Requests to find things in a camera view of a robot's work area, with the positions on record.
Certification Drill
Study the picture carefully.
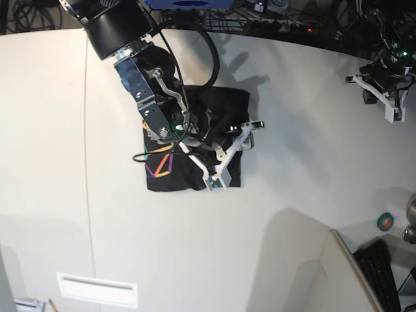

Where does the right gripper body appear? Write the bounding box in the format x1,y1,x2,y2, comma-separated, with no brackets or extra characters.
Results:
175,110,265,177

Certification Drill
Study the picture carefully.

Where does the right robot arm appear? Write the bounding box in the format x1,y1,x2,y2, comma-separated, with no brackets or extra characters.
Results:
61,1,263,180

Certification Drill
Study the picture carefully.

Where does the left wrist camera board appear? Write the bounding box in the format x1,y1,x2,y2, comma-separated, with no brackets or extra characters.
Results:
385,106,406,123

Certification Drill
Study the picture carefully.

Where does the beige divider panel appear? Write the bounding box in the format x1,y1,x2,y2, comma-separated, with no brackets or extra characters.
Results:
320,229,383,312

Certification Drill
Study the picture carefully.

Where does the metal cylinder stand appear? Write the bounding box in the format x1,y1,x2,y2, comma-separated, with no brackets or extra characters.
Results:
403,193,416,245

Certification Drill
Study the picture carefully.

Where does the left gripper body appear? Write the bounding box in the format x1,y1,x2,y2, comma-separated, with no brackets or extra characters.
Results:
357,57,415,101

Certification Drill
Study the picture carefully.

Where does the black power strip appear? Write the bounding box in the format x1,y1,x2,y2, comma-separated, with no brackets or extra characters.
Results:
243,19,324,36

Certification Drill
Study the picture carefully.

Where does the black keyboard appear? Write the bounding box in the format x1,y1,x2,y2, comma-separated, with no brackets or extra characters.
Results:
353,239,401,312

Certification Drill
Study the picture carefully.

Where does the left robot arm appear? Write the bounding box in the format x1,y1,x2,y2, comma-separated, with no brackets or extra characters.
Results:
333,1,415,109

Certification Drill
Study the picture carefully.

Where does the blue box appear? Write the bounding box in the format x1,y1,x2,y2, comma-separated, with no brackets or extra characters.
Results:
144,0,234,10

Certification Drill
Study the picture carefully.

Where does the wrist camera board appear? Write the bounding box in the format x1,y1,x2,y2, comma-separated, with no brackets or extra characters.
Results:
385,106,406,123
203,176,227,192

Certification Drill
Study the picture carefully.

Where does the black t-shirt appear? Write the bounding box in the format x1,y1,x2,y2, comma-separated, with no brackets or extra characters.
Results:
145,86,250,192

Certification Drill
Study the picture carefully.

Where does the pencil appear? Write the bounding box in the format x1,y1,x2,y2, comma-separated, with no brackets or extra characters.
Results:
48,298,58,312

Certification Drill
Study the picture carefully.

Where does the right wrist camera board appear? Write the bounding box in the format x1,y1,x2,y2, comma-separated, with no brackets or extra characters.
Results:
203,176,227,192

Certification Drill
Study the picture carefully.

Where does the green tape roll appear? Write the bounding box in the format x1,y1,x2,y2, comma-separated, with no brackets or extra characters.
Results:
376,213,395,232

